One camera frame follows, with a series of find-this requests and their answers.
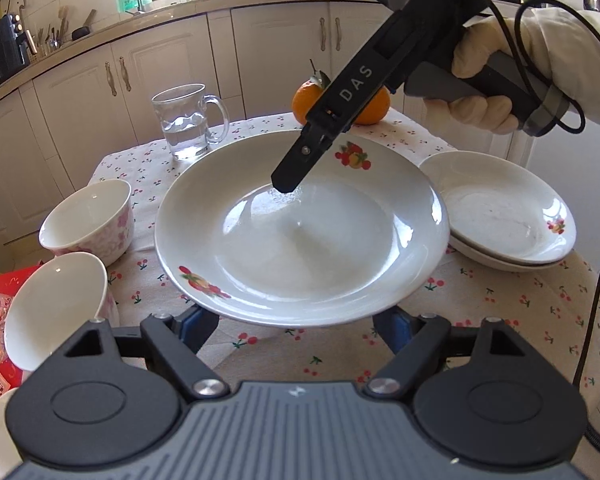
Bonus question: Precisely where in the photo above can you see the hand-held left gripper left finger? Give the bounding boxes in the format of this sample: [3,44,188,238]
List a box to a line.
[55,307,231,402]

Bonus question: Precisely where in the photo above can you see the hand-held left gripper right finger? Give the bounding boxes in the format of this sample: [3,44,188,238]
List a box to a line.
[365,310,537,402]

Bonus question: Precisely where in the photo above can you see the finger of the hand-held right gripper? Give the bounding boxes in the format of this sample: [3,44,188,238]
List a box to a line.
[271,110,349,194]

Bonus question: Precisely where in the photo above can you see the white plate with fruit print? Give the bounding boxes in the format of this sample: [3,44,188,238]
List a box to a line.
[447,232,576,274]
[154,129,451,329]
[419,151,577,265]

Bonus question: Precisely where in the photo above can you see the white bowl with pink flowers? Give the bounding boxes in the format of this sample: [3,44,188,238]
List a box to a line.
[39,179,134,267]
[3,252,122,387]

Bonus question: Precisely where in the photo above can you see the person's right hand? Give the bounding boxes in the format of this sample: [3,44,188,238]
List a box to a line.
[422,14,526,136]

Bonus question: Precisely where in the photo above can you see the orange with green leaf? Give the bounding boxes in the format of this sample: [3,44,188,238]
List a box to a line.
[291,59,334,127]

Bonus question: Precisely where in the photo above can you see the bumpy orange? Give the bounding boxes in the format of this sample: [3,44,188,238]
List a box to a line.
[354,85,392,126]

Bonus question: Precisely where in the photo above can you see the cherry print tablecloth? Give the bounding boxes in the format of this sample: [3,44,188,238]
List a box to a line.
[87,107,600,411]

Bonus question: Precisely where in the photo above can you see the glass mug with water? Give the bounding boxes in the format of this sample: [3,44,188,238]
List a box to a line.
[151,83,230,163]

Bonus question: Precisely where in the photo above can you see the white kitchen cabinets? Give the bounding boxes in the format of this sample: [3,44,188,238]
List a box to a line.
[0,0,600,241]

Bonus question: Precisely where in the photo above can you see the utensil holder with utensils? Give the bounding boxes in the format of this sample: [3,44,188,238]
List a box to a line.
[35,6,67,57]

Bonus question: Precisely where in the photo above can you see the black air fryer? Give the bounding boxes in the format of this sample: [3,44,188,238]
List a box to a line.
[0,14,39,94]

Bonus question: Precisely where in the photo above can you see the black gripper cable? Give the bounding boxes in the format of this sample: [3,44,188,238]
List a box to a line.
[485,0,600,466]

